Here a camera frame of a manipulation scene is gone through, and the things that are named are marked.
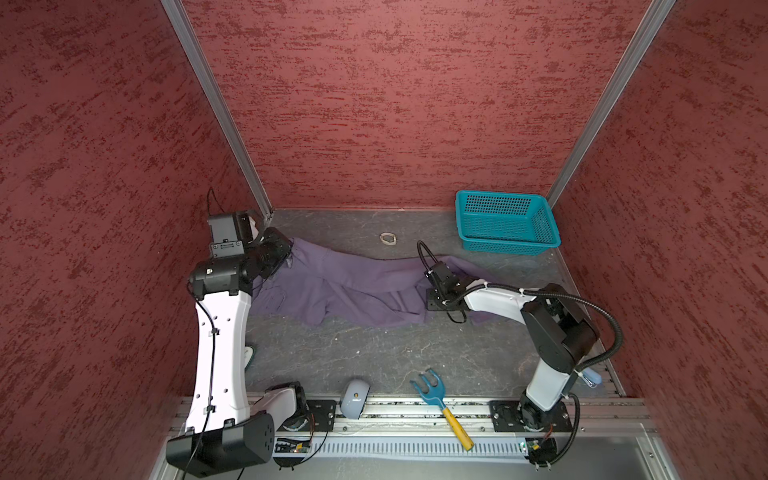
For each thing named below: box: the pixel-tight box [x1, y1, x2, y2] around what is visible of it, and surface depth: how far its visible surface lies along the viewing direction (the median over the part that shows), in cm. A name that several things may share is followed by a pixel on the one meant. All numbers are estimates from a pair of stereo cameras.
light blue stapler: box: [582, 367, 603, 389], surface depth 81 cm
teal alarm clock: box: [244, 346, 256, 368], surface depth 84 cm
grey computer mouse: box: [340, 379, 371, 420], surface depth 71 cm
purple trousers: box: [250, 238, 494, 329], surface depth 91 cm
